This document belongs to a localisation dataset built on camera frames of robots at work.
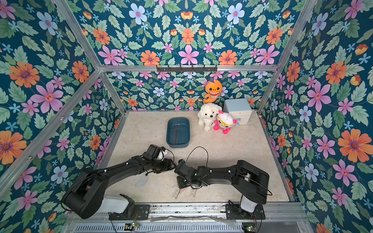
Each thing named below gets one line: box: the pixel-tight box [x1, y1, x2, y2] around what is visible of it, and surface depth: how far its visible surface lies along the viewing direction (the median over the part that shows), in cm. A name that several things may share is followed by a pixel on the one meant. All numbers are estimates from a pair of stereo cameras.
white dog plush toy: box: [197, 102, 223, 132], surface depth 98 cm
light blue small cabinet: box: [222, 98, 253, 125], surface depth 105 cm
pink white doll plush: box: [213, 110, 241, 135], surface depth 98 cm
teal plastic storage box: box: [166, 116, 191, 149], surface depth 107 cm
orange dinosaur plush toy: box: [203, 79, 223, 104], surface depth 100 cm
